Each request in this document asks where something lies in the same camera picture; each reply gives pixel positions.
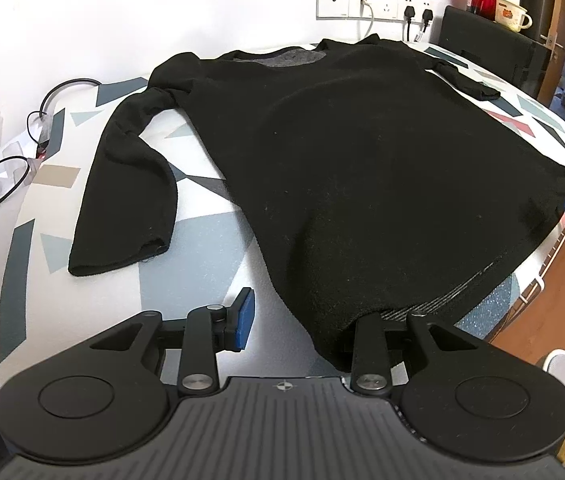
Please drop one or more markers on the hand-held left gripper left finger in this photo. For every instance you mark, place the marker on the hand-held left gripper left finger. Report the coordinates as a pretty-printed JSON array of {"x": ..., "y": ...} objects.
[{"x": 246, "y": 317}]

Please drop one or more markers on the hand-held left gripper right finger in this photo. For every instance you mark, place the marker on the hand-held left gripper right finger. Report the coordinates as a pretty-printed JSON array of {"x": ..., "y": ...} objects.
[{"x": 370, "y": 350}]

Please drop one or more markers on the black sweater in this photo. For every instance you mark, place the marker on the black sweater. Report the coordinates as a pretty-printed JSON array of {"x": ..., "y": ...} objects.
[{"x": 337, "y": 160}]

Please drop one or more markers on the white printed mug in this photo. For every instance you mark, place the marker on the white printed mug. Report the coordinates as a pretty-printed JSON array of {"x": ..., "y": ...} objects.
[{"x": 509, "y": 12}]

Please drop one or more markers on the black thermos bottle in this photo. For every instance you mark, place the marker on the black thermos bottle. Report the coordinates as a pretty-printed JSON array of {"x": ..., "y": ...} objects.
[{"x": 532, "y": 0}]

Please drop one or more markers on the black plug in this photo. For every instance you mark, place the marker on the black plug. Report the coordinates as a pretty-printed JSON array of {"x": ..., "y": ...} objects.
[
  {"x": 428, "y": 15},
  {"x": 411, "y": 12}
]

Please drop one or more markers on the white wall socket panel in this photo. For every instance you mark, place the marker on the white wall socket panel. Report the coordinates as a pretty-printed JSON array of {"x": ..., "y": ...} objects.
[{"x": 335, "y": 0}]

